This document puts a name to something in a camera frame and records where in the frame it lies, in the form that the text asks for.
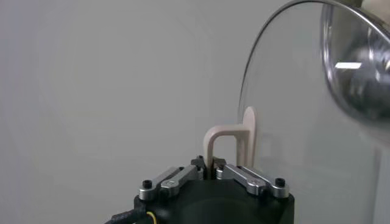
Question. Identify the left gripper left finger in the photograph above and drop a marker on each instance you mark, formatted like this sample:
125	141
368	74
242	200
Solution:
176	181

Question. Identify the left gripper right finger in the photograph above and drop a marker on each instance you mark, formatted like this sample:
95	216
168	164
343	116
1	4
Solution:
253	182

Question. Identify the glass pot lid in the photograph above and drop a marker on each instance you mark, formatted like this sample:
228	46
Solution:
248	131

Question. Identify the steel steamer basket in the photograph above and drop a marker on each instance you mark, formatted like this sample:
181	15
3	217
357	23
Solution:
359	76

